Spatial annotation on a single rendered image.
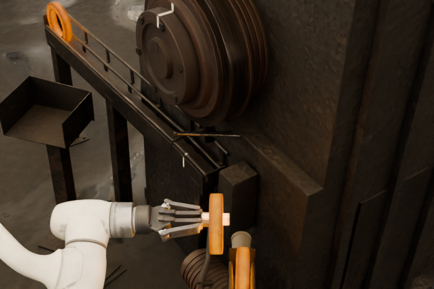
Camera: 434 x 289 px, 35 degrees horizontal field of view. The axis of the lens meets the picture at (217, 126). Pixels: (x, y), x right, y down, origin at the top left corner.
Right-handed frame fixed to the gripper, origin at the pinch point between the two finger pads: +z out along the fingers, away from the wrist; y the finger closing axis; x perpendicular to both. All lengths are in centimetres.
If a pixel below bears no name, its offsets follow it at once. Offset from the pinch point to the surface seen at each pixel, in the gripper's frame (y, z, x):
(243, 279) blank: 5.6, 7.1, -16.7
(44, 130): -72, -64, -29
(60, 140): -66, -57, -29
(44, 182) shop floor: -107, -82, -88
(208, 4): -39, -2, 40
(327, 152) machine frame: -18.0, 29.6, 6.4
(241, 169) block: -32.2, 7.0, -12.5
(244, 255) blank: -0.5, 7.3, -14.4
